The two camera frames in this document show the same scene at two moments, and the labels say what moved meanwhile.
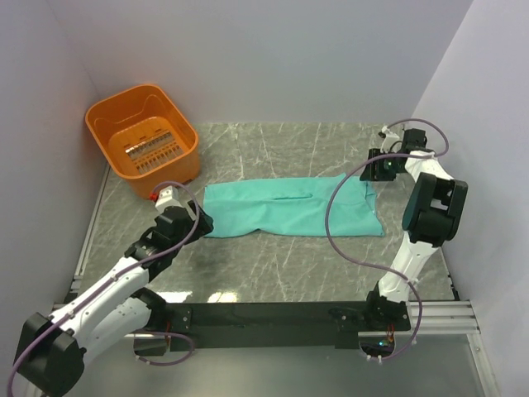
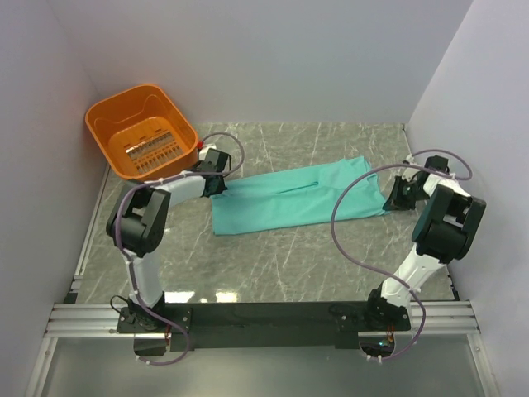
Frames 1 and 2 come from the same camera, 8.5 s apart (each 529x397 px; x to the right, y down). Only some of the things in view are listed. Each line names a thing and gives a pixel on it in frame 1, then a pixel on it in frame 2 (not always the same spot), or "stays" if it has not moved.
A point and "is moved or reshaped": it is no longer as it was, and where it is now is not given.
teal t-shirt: x=296 y=208 is moved or reshaped
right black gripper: x=369 y=174 → x=395 y=201
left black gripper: x=205 y=227 → x=222 y=188
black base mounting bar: x=264 y=326 stays
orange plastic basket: x=147 y=136 stays
